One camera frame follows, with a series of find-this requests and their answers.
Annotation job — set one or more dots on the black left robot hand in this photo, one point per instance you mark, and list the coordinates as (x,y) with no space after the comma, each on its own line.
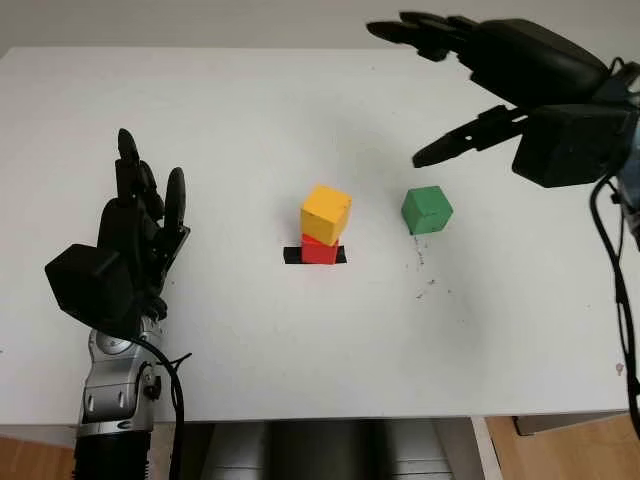
(135,225)

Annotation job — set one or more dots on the grey robot body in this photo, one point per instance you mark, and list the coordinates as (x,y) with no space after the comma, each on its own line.
(320,450)

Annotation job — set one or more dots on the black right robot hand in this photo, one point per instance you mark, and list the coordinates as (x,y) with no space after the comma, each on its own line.
(530,60)

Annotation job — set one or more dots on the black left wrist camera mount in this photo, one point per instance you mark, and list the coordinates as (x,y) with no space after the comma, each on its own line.
(90,285)

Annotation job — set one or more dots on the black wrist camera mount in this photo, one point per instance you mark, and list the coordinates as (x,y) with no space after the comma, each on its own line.
(90,285)
(570,145)

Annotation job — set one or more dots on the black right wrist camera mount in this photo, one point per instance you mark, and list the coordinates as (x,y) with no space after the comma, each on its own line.
(570,145)

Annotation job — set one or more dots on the red block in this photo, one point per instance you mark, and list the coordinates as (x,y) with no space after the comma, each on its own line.
(317,254)

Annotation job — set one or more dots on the black tape strip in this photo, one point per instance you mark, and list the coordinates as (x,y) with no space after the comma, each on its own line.
(291,255)

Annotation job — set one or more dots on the green block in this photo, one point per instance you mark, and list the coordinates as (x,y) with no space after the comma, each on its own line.
(425,210)

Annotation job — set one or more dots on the yellow block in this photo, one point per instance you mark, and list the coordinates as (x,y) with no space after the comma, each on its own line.
(325,212)

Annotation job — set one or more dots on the white table leg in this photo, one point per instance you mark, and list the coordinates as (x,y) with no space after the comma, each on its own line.
(487,450)

